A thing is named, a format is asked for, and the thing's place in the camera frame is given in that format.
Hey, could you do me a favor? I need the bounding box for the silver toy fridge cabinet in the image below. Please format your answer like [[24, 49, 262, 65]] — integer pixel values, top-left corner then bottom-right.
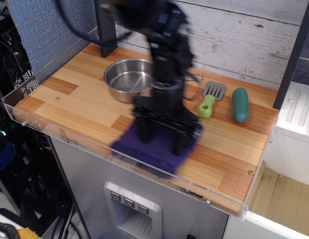
[[52, 138, 228, 239]]

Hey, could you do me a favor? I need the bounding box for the black plastic crate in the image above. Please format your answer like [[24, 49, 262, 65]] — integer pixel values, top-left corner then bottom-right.
[[0, 26, 33, 95]]

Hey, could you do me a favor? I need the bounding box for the purple terry cloth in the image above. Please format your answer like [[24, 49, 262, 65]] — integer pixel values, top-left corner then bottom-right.
[[111, 123, 198, 174]]

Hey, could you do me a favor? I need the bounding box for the dark grey left post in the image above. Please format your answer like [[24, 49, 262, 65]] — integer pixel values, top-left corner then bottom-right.
[[94, 0, 118, 58]]

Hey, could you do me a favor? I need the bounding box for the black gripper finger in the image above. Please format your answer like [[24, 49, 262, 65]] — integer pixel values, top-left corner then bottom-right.
[[136, 117, 154, 143], [172, 131, 190, 155]]

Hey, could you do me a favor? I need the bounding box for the dark grey post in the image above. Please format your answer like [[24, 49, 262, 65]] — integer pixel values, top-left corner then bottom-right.
[[94, 0, 118, 58], [273, 1, 309, 110]]

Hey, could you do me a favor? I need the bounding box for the blue fabric panel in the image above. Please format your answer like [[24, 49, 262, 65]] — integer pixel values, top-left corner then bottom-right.
[[6, 0, 97, 73]]

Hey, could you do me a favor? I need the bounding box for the stainless steel pot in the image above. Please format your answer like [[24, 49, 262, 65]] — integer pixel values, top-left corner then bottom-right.
[[103, 58, 204, 103]]

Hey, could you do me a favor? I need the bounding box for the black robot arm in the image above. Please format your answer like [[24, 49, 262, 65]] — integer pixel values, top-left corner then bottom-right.
[[100, 0, 198, 155]]

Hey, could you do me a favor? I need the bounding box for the dark grey right post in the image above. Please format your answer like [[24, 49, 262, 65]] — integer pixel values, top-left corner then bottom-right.
[[273, 1, 309, 110]]

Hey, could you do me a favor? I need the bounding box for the dark green toy cucumber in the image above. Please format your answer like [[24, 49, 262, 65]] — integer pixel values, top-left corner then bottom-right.
[[232, 88, 249, 123]]

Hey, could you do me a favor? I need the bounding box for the white toy sink unit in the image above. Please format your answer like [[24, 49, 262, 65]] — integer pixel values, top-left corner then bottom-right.
[[224, 82, 309, 239]]

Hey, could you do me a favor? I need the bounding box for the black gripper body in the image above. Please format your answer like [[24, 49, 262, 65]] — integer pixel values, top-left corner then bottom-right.
[[133, 82, 200, 138]]

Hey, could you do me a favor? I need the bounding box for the clear acrylic table guard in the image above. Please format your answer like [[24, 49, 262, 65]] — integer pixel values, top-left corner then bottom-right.
[[1, 26, 276, 222]]

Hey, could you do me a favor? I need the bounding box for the green handled grey spatula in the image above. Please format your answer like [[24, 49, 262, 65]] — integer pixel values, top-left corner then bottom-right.
[[197, 81, 226, 119]]

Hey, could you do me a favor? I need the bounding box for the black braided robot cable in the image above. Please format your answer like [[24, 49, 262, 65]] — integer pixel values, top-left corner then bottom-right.
[[56, 0, 133, 47]]

